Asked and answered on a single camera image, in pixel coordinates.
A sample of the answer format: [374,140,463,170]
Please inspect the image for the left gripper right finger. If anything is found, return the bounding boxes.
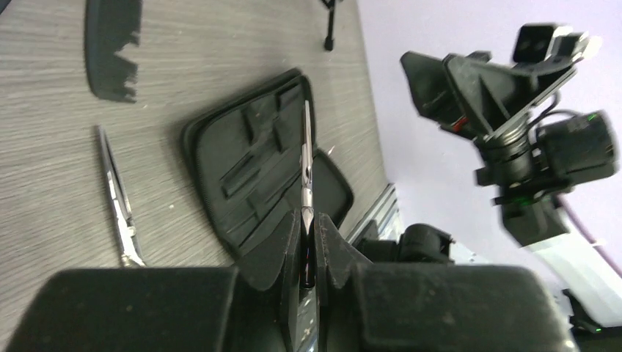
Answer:
[314,213,579,351]

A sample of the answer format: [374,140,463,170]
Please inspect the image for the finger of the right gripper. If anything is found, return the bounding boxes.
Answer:
[443,54,540,142]
[400,51,462,131]

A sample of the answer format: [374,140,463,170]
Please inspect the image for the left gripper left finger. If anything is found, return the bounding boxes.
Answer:
[7,211,301,351]

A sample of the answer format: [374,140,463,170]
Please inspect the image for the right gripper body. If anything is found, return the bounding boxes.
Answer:
[471,63,575,185]

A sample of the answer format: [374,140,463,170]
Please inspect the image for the silver scissors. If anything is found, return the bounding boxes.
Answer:
[297,100,319,352]
[96,125,147,268]

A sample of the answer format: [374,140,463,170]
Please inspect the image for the black zip tool case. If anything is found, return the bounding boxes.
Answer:
[180,67,355,261]

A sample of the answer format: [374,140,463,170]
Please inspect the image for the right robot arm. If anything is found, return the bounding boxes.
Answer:
[400,51,621,331]

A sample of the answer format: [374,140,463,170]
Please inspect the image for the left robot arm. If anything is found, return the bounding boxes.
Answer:
[7,211,579,351]

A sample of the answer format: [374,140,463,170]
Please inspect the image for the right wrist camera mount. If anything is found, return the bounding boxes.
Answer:
[512,23,604,70]

